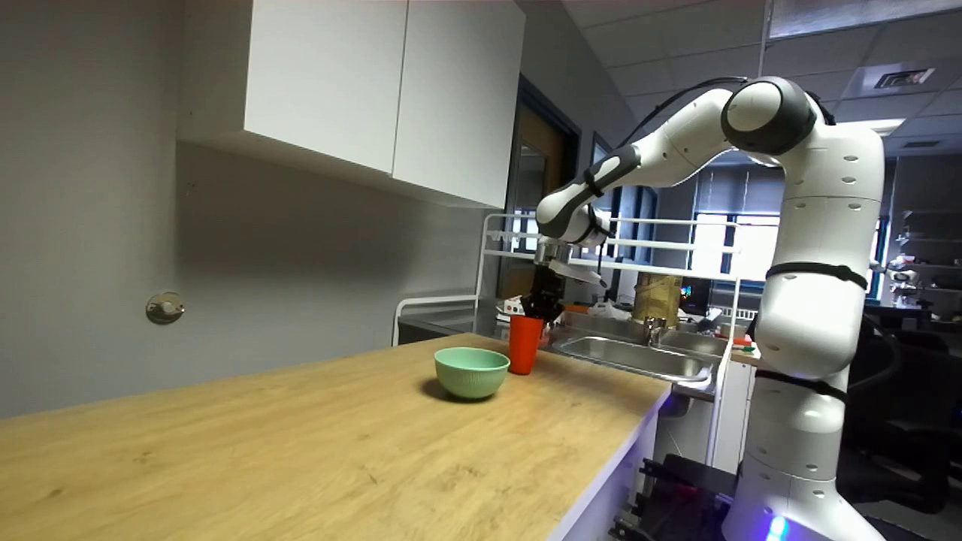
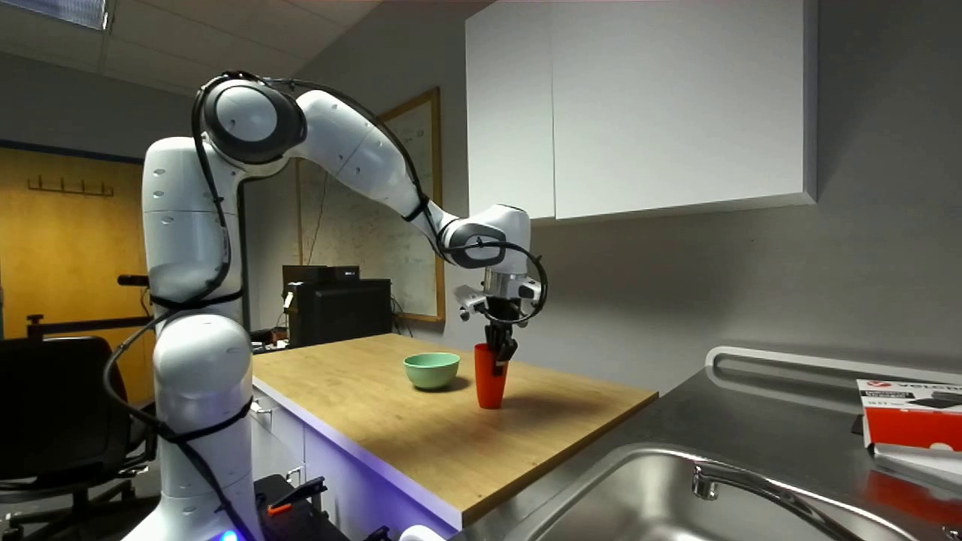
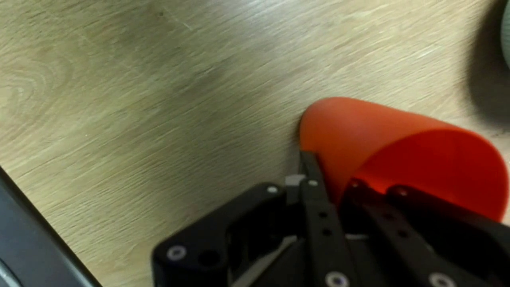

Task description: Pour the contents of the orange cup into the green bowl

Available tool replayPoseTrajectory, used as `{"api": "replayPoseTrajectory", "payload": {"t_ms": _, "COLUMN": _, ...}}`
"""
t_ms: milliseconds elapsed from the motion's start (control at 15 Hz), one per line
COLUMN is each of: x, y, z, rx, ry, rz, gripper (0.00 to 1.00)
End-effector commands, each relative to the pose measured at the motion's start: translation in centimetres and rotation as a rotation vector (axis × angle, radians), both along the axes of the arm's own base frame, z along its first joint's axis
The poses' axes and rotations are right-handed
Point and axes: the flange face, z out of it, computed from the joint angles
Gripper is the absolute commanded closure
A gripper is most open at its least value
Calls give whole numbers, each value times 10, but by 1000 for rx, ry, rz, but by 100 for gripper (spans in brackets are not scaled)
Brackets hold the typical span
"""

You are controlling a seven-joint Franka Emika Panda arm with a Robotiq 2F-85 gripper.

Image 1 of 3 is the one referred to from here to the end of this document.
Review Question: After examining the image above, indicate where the orange plastic cup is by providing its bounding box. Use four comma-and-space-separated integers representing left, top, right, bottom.
504, 312, 551, 377

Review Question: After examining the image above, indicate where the window with blinds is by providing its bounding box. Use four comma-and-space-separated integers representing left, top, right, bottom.
597, 147, 794, 294

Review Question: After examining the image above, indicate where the black equipment with red parts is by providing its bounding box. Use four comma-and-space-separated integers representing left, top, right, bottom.
609, 450, 742, 541

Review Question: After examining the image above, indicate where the green bowl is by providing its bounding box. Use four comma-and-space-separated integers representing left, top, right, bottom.
431, 344, 514, 406

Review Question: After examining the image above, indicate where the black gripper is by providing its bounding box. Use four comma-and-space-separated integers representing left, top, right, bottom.
519, 257, 570, 338

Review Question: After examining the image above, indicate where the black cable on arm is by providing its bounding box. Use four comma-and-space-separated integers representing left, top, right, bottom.
609, 76, 748, 154

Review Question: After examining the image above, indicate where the round wall knob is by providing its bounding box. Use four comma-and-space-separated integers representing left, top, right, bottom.
144, 287, 189, 326

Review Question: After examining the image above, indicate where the dark wooden door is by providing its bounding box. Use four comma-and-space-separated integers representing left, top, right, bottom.
494, 76, 582, 304

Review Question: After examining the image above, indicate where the white wall cabinet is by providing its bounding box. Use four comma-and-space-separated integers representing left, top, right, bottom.
176, 0, 528, 212

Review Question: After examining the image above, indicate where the stainless steel sink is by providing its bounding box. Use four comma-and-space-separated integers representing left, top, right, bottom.
551, 334, 721, 391

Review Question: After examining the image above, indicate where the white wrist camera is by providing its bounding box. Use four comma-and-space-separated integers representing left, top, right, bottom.
557, 262, 609, 305

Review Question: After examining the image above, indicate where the white wire rack shelf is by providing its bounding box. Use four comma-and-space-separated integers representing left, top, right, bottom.
388, 206, 785, 475

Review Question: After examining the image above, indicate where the brown paper bag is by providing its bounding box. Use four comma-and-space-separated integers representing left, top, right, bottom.
631, 271, 685, 331

